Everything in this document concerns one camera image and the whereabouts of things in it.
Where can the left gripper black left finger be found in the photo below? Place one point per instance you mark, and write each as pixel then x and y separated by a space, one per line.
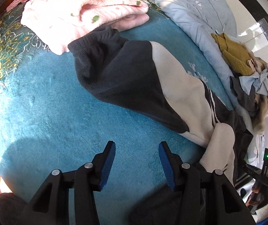
pixel 50 204

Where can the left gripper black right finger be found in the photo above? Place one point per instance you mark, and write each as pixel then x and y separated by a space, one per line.
pixel 205 198

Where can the black and white fleece jacket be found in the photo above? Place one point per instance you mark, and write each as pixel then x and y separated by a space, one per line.
pixel 145 77

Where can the person's right hand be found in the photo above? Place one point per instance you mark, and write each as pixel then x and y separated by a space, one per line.
pixel 254 197

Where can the dark grey garment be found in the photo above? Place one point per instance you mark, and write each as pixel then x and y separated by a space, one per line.
pixel 247 101

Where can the teal floral bed blanket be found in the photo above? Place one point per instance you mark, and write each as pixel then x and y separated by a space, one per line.
pixel 49 121

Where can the light blue shirt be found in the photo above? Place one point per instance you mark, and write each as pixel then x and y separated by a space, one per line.
pixel 258 80

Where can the beige fleece garment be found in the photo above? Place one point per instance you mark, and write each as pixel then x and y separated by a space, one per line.
pixel 261 100

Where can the mustard knit sweater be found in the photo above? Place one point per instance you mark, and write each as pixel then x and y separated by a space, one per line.
pixel 234 54

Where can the light blue floral duvet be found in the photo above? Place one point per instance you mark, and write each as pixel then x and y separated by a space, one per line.
pixel 199 19

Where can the pink folded blanket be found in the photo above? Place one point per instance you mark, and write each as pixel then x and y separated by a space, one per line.
pixel 59 22

